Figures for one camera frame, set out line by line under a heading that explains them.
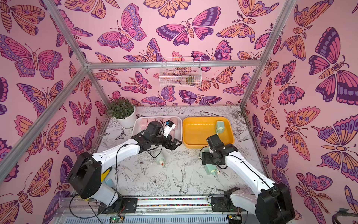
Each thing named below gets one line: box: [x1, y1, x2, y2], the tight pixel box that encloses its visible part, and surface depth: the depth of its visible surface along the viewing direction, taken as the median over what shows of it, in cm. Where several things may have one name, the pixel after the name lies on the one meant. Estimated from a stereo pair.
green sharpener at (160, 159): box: [156, 154, 166, 166], surface depth 85 cm
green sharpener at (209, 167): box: [205, 163, 218, 176], surface depth 81 cm
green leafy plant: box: [107, 98, 135, 119], surface depth 97 cm
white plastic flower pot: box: [113, 106, 137, 129], surface depth 100 cm
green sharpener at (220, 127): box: [215, 120, 225, 134], surface depth 101 cm
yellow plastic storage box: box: [182, 116, 235, 149], surface depth 105 cm
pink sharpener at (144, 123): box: [140, 118, 149, 131], surface depth 103 cm
